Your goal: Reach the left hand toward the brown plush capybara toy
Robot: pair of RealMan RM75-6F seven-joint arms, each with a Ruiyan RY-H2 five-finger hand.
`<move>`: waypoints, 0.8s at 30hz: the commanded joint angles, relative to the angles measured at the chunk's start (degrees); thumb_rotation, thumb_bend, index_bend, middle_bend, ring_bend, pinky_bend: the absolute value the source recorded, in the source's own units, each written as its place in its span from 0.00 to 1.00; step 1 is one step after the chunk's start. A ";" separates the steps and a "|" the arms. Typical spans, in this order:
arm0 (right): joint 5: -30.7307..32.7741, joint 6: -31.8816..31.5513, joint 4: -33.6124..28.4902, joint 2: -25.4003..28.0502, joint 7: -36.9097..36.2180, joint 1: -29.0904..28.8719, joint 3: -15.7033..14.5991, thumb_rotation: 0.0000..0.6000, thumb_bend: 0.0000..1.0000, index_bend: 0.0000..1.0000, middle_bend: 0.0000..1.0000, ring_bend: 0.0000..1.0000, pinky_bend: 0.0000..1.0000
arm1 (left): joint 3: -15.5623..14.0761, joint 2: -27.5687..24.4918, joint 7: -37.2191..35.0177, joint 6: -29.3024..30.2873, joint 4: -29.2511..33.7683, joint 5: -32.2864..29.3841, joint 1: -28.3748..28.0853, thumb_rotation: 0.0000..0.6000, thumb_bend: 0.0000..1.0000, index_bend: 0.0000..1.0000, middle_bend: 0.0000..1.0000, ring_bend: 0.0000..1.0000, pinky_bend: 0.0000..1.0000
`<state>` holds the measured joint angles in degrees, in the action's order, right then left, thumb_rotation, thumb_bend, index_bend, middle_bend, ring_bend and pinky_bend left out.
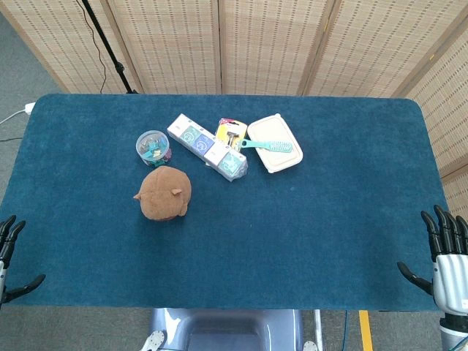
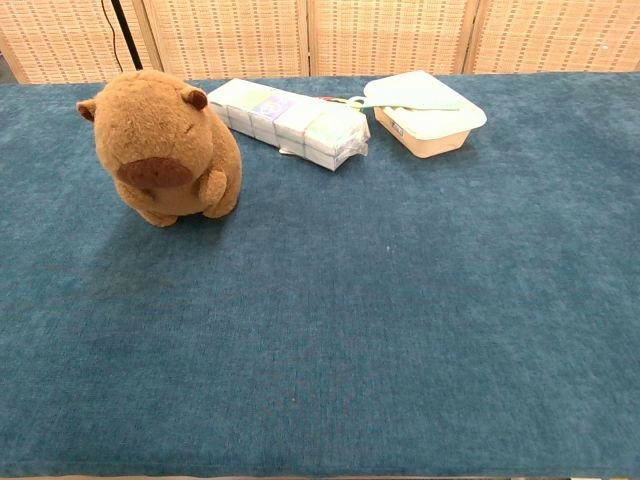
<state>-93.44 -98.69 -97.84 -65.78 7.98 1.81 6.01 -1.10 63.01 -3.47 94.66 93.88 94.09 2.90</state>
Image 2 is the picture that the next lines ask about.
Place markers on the brown capybara plush toy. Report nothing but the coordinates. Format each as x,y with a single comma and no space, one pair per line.
160,135

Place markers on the plastic-wrapped tissue pack bundle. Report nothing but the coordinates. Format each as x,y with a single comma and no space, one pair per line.
290,122

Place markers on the light green flat spatula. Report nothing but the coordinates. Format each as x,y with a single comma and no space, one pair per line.
400,101

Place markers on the white plastic food container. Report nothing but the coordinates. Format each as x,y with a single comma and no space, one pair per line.
425,120

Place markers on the woven bamboo folding screen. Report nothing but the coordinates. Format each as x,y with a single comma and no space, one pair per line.
390,35

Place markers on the blue velvet table cloth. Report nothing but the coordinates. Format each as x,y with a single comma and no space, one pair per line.
350,310

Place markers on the black stand pole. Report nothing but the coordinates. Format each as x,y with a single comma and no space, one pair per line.
127,32

